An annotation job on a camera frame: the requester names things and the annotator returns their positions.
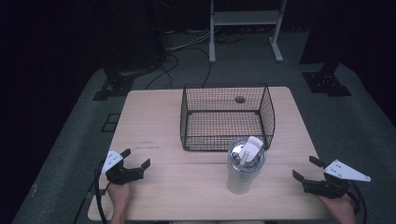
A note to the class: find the silver tumbler with white straw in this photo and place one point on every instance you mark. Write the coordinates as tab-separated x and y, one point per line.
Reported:
241	179

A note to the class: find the person's right hand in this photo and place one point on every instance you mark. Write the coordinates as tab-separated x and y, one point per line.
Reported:
344	210

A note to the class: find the black stand base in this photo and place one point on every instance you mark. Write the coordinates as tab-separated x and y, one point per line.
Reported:
115	87
327	81

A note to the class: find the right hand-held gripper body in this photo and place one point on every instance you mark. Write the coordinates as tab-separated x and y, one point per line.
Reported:
330	188

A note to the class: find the white metal stand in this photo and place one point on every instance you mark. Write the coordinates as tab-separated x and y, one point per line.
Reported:
246	18

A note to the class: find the person's left hand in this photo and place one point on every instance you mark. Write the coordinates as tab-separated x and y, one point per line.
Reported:
119	195

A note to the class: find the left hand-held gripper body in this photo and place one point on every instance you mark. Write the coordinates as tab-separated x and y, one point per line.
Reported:
123	174

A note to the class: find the round table grommet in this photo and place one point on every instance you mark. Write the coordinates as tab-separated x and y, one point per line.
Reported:
240	100

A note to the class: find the black square floor frame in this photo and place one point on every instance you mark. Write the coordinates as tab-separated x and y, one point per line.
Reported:
110	123

